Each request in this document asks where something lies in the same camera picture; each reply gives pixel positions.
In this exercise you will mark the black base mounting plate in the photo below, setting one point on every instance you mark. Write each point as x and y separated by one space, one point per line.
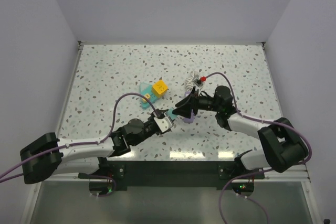
127 174

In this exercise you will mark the teal triangular socket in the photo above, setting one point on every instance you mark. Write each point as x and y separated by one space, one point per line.
147 91

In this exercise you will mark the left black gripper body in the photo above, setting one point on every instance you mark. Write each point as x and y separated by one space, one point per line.
149 130

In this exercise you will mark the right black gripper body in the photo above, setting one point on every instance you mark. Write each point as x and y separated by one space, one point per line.
207 103

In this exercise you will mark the teal small plug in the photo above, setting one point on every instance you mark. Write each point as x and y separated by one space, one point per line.
171 115

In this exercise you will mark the yellow cube socket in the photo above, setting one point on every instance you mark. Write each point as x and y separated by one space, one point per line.
159 89

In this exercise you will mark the yellow small plug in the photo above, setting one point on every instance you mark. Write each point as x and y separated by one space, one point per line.
146 98

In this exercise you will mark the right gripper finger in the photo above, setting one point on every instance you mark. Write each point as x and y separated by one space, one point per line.
186 112
189 99

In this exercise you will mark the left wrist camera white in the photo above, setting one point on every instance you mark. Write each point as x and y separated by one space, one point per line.
164 124

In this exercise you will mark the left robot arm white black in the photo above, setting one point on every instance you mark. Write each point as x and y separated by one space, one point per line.
48 155

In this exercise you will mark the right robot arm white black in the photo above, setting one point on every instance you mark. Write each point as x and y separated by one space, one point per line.
281 146

